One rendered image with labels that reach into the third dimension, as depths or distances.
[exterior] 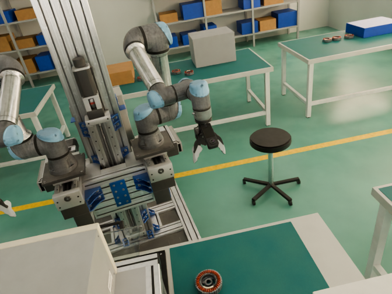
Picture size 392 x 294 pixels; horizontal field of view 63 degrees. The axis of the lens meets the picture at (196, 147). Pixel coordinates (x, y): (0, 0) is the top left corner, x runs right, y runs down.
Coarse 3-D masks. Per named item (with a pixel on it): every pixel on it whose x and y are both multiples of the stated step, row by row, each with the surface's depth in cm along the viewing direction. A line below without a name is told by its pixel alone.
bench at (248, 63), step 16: (176, 64) 408; (192, 64) 399; (224, 64) 381; (240, 64) 373; (256, 64) 365; (176, 80) 355; (208, 80) 347; (128, 96) 341; (256, 96) 423; (256, 112) 384; (176, 128) 377; (192, 128) 378
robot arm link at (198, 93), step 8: (200, 80) 126; (192, 88) 123; (200, 88) 122; (208, 88) 127; (192, 96) 125; (200, 96) 124; (208, 96) 126; (192, 104) 128; (200, 104) 126; (208, 104) 127
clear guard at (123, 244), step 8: (112, 232) 123; (120, 232) 123; (128, 232) 122; (136, 232) 122; (112, 240) 120; (120, 240) 119; (128, 240) 119; (136, 240) 118; (112, 248) 116; (120, 248) 116; (128, 248) 115; (136, 248) 115; (112, 256) 113; (120, 256) 113; (128, 256) 112; (136, 256) 112
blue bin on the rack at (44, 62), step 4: (40, 52) 675; (44, 52) 669; (48, 52) 663; (36, 56) 651; (40, 56) 645; (44, 56) 645; (48, 56) 646; (36, 60) 647; (40, 60) 648; (44, 60) 649; (48, 60) 650; (40, 64) 652; (44, 64) 653; (48, 64) 654; (52, 64) 660; (40, 68) 656; (44, 68) 657; (48, 68) 658; (52, 68) 659
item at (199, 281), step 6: (204, 270) 136; (210, 270) 135; (198, 276) 134; (204, 276) 134; (210, 276) 135; (216, 276) 133; (198, 282) 131; (204, 282) 133; (216, 282) 130; (198, 288) 129; (204, 288) 128; (210, 288) 128; (216, 288) 128
